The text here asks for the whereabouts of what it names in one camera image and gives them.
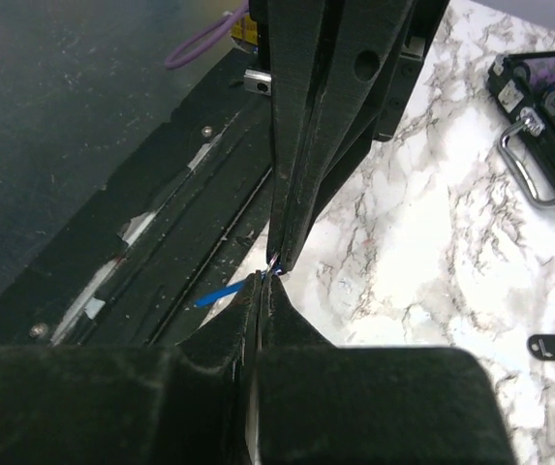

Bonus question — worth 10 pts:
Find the black front mounting rail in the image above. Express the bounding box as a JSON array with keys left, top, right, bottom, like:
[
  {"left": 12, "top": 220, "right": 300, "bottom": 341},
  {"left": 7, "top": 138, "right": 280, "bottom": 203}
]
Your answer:
[{"left": 0, "top": 50, "right": 271, "bottom": 346}]

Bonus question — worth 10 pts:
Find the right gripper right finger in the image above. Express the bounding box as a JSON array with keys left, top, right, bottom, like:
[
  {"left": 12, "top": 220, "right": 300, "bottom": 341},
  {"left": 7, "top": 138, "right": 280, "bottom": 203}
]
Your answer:
[{"left": 242, "top": 273, "right": 514, "bottom": 464}]

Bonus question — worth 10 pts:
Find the blue tag key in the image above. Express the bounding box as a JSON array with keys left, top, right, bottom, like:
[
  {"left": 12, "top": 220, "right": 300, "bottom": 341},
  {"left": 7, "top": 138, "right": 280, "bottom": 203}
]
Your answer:
[{"left": 193, "top": 251, "right": 291, "bottom": 309}]

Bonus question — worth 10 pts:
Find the black poker chip case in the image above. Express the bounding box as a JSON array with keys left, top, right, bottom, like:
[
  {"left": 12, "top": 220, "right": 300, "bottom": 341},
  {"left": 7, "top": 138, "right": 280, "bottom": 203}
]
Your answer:
[{"left": 486, "top": 51, "right": 555, "bottom": 210}]

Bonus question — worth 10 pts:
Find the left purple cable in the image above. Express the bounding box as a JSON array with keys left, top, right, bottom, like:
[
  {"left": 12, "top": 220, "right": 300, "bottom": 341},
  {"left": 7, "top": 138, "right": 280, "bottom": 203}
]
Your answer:
[{"left": 165, "top": 0, "right": 252, "bottom": 70}]

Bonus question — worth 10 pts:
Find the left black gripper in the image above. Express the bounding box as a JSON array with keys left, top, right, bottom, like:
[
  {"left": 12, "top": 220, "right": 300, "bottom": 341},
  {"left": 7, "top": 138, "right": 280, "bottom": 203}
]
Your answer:
[{"left": 247, "top": 0, "right": 448, "bottom": 271}]

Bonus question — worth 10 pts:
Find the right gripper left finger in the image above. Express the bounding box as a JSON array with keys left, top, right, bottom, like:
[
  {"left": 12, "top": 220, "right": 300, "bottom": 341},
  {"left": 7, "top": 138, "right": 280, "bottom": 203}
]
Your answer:
[{"left": 0, "top": 272, "right": 262, "bottom": 464}]

